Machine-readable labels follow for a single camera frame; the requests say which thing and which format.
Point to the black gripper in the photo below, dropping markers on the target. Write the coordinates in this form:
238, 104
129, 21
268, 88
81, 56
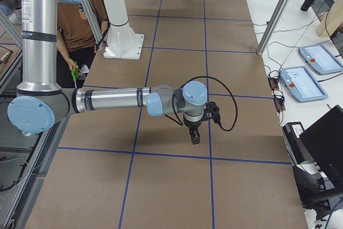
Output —
192, 126

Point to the black box with label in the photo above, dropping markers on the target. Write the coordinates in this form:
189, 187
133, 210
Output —
296, 149

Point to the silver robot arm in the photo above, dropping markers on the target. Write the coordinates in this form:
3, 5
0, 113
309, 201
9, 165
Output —
41, 102

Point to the black laptop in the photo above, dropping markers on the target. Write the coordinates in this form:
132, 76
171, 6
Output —
323, 140

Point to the far teach pendant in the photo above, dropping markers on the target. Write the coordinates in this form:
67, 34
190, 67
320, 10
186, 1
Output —
320, 59

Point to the person in brown shirt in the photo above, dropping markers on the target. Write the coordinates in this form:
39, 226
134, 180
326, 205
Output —
76, 46

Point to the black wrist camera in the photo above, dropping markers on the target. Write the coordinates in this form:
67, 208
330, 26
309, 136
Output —
211, 112

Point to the teach pendant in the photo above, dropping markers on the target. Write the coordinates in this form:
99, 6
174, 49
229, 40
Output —
301, 84
320, 59

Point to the green hand tool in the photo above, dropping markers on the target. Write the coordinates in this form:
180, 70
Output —
75, 73

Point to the wooden board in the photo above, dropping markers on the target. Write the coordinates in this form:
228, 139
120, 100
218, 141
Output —
332, 20

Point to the near teach pendant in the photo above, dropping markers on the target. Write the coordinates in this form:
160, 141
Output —
301, 84

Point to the aluminium frame post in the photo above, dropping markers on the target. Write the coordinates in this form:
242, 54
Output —
276, 16

